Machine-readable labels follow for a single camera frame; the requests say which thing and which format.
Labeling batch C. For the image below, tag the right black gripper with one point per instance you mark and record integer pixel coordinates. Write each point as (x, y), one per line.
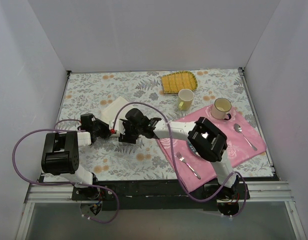
(141, 127)

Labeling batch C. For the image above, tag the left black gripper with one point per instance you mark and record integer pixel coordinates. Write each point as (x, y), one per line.
(104, 129)

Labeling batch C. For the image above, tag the white cloth napkin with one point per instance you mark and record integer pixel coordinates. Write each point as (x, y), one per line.
(110, 112)

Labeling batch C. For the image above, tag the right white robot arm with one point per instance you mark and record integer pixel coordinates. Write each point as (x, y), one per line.
(209, 142)

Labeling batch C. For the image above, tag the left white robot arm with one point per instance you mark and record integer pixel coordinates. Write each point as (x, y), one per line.
(60, 155)

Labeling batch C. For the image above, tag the silver fork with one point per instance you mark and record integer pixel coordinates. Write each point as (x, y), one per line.
(183, 160)

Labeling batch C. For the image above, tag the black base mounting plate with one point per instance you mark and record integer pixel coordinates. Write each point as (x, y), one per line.
(157, 195)

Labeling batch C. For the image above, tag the white plate blue rim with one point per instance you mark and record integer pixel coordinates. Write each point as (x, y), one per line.
(192, 149)

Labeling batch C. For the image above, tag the yellow woven bamboo tray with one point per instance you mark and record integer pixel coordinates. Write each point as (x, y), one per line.
(172, 83)

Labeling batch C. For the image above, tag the yellow-green mug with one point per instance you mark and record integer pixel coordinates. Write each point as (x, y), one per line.
(185, 99)

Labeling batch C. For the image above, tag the cream enamel mug dark rim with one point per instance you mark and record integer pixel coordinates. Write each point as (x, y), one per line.
(221, 109)

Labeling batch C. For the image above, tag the silver spoon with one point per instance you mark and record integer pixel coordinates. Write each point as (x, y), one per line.
(239, 129)

